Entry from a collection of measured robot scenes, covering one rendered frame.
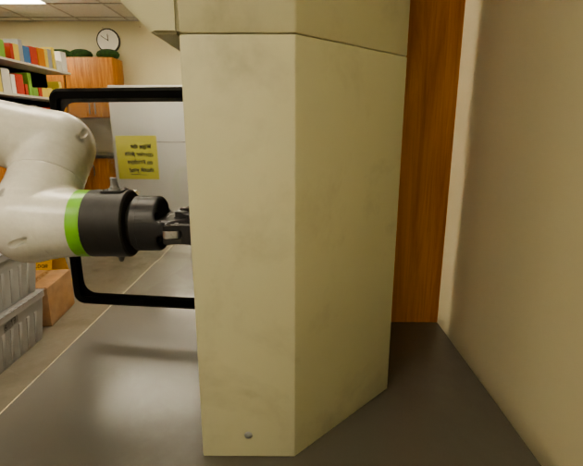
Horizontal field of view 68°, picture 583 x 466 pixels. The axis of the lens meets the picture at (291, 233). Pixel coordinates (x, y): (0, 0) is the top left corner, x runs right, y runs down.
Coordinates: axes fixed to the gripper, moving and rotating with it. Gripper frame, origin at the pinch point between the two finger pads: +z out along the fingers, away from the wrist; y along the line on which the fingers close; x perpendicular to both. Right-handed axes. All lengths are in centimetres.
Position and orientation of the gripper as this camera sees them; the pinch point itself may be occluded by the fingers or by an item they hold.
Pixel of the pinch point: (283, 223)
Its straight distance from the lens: 59.2
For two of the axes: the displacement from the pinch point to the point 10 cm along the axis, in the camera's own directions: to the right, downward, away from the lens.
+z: 10.0, 0.0, -0.1
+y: 0.1, -2.4, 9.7
